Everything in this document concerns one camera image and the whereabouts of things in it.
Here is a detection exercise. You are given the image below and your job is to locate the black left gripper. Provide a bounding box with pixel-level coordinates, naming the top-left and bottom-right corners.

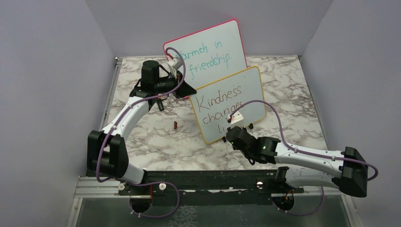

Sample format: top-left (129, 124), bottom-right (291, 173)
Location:
top-left (155, 70), bottom-right (197, 99)

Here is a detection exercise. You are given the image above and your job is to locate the black orange highlighter marker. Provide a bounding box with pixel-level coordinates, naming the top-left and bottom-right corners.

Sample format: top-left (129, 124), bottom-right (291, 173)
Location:
top-left (157, 99), bottom-right (165, 111)

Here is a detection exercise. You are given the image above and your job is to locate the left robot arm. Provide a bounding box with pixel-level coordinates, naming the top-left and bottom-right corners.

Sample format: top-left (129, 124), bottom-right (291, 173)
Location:
top-left (87, 58), bottom-right (196, 194)

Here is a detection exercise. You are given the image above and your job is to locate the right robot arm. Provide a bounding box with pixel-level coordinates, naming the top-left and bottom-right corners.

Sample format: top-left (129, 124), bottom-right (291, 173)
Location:
top-left (226, 126), bottom-right (368, 198)

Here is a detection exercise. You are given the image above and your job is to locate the yellow framed whiteboard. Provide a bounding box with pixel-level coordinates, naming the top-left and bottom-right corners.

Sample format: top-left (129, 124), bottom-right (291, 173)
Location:
top-left (189, 66), bottom-right (267, 144)

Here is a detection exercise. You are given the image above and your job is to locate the pink framed whiteboard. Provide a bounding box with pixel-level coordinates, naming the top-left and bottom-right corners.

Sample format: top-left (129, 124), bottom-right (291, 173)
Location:
top-left (163, 19), bottom-right (248, 88)

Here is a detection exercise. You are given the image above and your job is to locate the black yellow whiteboard stand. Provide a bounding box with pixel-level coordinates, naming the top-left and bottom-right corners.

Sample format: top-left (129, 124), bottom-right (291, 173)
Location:
top-left (222, 123), bottom-right (253, 143)

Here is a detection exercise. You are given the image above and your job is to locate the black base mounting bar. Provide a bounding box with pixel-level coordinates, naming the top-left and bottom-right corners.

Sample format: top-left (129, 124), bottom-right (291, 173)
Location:
top-left (86, 169), bottom-right (305, 208)

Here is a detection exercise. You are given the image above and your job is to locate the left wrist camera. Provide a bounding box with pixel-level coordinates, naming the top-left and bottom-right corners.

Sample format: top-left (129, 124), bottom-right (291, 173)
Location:
top-left (167, 58), bottom-right (183, 77)

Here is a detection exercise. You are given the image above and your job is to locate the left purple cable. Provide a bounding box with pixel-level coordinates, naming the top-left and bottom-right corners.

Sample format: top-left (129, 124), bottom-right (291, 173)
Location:
top-left (95, 47), bottom-right (186, 219)

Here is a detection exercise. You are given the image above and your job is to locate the aluminium table edge rail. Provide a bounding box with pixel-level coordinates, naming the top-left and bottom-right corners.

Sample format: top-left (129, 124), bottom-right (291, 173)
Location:
top-left (89, 56), bottom-right (123, 168)

